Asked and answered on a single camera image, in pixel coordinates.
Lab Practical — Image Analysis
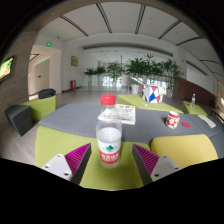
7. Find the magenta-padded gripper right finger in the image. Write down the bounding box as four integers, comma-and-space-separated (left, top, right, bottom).
131, 143, 183, 186

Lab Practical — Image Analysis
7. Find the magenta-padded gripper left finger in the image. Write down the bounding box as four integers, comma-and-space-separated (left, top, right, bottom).
41, 142, 93, 186

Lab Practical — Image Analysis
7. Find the red-capped clear water bottle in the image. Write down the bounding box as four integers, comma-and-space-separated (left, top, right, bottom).
95, 93, 123, 168

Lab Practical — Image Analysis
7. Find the small clear water bottle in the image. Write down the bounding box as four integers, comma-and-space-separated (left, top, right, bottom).
190, 93, 197, 109

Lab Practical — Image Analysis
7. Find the red and white mug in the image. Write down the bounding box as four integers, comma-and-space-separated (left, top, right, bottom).
165, 111, 181, 130

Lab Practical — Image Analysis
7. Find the yellow printed leaflet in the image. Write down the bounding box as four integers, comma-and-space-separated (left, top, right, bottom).
197, 114, 217, 129

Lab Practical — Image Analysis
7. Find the small green seat block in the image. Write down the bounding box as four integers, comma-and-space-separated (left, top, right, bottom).
181, 100, 208, 117

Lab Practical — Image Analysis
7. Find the white printed magazine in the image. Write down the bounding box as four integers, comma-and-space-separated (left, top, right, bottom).
97, 103, 137, 126

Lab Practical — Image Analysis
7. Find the large green seat block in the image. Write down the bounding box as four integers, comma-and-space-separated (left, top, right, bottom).
116, 94, 184, 114

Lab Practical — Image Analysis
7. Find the white red blue patterned box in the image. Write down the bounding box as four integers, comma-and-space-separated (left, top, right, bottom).
141, 84, 164, 104

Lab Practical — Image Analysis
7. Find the black bag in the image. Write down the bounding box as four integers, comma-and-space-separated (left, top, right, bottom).
37, 88, 57, 100

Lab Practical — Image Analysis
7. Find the group of potted green plants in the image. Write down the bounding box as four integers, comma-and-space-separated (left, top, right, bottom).
83, 54, 183, 96

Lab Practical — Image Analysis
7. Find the golden wall plaque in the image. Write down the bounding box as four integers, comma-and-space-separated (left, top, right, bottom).
70, 55, 80, 68

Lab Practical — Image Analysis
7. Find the wall-mounted display screen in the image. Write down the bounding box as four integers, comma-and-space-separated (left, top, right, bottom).
0, 55, 16, 84

